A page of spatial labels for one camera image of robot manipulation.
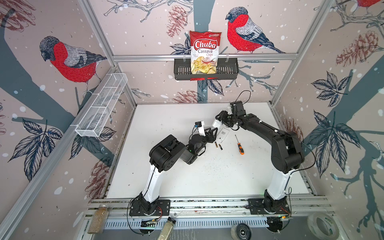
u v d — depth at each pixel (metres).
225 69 0.95
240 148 0.95
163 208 0.73
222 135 1.01
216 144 0.97
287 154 0.50
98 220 0.67
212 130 0.87
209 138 0.84
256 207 0.73
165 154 0.57
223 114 0.86
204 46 0.83
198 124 0.84
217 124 0.92
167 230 0.65
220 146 0.96
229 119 0.81
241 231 0.59
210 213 0.73
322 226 0.71
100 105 0.78
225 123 0.87
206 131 0.88
